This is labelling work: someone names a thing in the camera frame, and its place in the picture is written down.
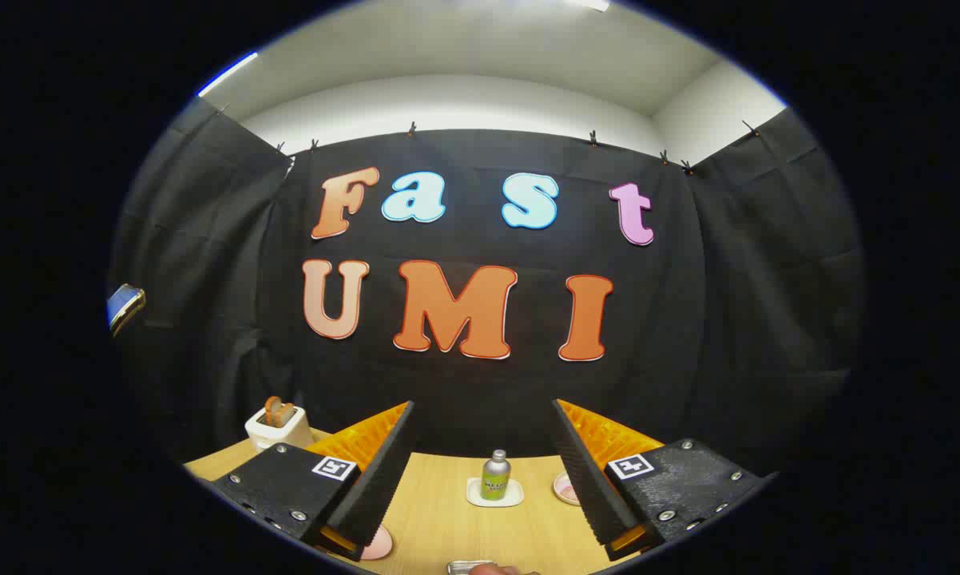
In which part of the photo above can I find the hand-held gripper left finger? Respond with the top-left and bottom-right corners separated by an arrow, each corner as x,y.
211,401 -> 415,562

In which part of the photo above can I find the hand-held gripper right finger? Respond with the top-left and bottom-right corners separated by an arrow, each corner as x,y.
550,399 -> 778,562

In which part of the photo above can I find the pink round plate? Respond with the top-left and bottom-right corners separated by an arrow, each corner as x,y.
360,525 -> 394,561

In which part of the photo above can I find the green label metal bottle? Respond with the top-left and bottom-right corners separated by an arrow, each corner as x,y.
480,449 -> 513,502

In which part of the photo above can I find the white square coaster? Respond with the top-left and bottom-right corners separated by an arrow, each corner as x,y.
466,477 -> 525,509

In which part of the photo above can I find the cream white toaster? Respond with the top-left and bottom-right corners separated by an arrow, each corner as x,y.
244,403 -> 315,452

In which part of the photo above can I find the blue and gold object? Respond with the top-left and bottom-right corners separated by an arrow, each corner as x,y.
106,284 -> 147,338

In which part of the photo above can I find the ceiling light strip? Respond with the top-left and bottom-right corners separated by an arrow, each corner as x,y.
198,52 -> 259,98

